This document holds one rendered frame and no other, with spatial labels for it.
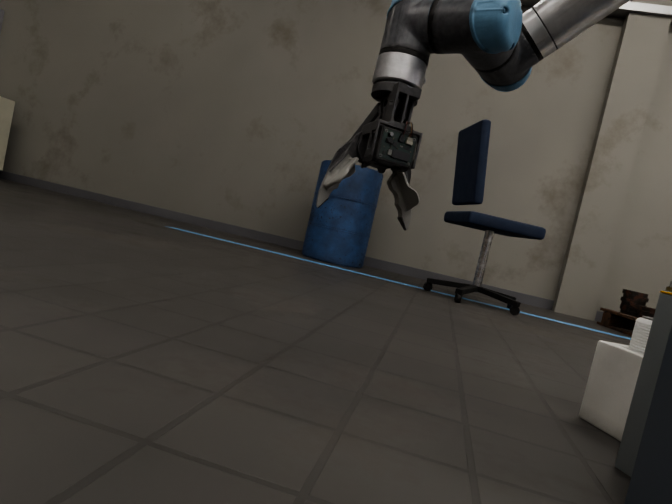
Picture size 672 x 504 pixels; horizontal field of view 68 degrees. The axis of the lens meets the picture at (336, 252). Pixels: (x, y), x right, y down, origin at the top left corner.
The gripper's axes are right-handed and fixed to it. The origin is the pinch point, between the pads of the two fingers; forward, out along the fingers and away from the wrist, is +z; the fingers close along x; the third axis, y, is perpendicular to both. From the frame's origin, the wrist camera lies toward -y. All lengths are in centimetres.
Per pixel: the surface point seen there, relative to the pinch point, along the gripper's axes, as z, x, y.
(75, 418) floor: 32.8, -32.9, 5.5
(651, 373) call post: 14, 52, 12
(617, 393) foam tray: 21, 66, -5
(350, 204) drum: -29, 97, -282
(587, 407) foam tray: 27, 67, -12
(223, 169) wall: -42, 12, -406
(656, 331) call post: 7, 52, 11
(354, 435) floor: 31.9, 5.2, 4.3
